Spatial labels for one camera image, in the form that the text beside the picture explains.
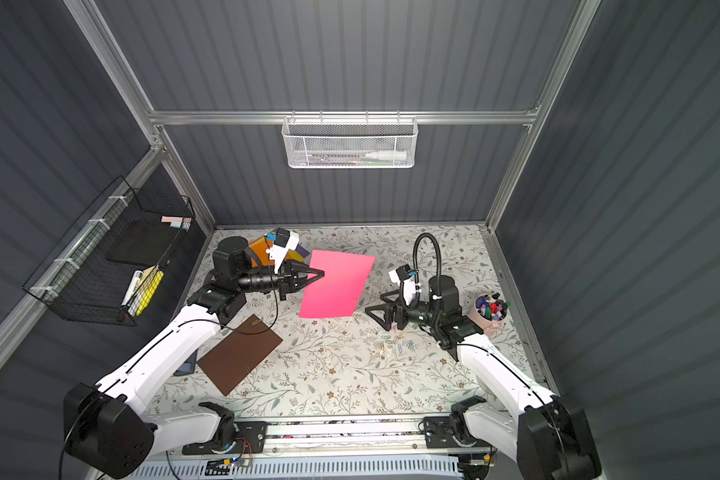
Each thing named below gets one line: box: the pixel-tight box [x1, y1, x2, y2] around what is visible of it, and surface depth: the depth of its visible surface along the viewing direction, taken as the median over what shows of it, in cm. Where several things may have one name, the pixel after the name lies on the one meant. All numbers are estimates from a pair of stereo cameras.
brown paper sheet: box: [197, 314, 283, 396], surface depth 86 cm
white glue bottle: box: [365, 150, 407, 161], surface depth 92 cm
